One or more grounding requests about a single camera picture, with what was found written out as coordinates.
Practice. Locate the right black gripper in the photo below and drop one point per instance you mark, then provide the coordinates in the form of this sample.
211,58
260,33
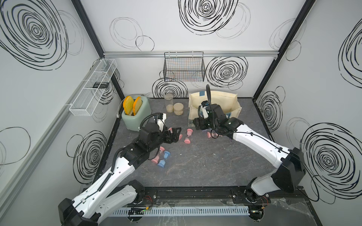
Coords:
196,123

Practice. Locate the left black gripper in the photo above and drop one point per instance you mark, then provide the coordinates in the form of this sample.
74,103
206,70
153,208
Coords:
174,137

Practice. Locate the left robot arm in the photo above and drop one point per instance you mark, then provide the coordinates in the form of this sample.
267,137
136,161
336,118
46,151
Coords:
99,201

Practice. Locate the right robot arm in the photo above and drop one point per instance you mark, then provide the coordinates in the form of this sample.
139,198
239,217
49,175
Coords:
288,163

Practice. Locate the pink hourglass far left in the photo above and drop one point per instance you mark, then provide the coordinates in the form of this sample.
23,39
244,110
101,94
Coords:
175,134

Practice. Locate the pink hourglass number fifteen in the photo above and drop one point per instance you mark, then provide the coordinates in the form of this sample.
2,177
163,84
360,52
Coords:
189,132

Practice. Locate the pink hourglass near bag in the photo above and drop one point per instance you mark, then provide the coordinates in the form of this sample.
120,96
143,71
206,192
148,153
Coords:
211,135

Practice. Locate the cream canvas tote bag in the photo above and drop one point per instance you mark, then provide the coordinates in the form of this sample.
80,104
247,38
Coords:
227,101

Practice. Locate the blue hourglass lower left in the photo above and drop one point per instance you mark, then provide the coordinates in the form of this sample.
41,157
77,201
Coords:
162,161

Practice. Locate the pink hourglass lower left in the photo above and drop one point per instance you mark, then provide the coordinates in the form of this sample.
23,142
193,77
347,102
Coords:
159,156

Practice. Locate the tall glass jar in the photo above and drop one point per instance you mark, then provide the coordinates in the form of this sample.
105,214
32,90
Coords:
169,102

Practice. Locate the mint green toaster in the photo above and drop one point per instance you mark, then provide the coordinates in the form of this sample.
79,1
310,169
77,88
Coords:
133,122

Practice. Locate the right yellow toast slice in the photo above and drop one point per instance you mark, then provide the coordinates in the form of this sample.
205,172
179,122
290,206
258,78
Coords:
137,105

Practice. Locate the yellow toast slice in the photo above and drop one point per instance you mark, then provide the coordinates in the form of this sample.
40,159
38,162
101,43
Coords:
137,105
128,105

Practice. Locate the left yellow toast slice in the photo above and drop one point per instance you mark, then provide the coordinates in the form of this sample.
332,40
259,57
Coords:
128,105

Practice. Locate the black item in shelf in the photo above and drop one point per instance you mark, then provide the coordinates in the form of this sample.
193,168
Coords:
101,85

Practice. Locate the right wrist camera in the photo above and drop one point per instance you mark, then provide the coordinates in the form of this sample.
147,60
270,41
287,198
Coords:
204,110

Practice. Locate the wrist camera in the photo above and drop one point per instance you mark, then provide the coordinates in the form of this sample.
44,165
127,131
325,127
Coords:
204,110
160,120

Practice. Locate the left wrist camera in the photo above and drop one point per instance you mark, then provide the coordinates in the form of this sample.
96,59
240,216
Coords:
160,120

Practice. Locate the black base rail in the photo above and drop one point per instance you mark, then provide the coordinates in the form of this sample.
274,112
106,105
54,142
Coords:
235,193

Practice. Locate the black wire basket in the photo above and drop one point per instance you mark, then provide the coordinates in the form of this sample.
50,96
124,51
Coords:
184,66

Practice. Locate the white slotted cable duct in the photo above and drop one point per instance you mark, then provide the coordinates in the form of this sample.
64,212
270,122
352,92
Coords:
184,211

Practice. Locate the white wire shelf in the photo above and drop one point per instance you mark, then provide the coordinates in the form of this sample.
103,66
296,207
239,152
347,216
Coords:
88,98

